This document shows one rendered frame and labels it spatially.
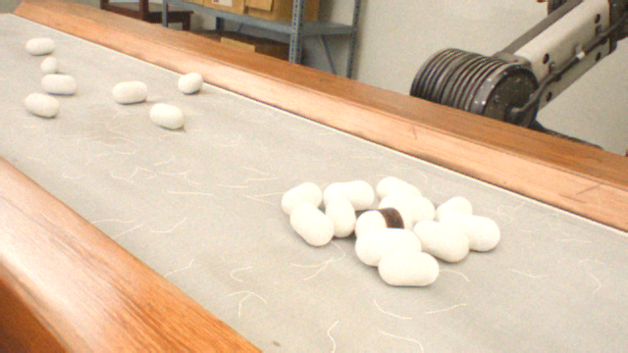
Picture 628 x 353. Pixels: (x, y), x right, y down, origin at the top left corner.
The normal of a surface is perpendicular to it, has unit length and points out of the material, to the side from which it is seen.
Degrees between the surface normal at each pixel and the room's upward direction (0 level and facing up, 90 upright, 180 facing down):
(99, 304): 0
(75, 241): 0
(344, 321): 0
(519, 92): 90
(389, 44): 90
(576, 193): 45
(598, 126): 90
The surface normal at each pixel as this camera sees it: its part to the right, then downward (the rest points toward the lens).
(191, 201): 0.10, -0.93
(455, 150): -0.42, -0.51
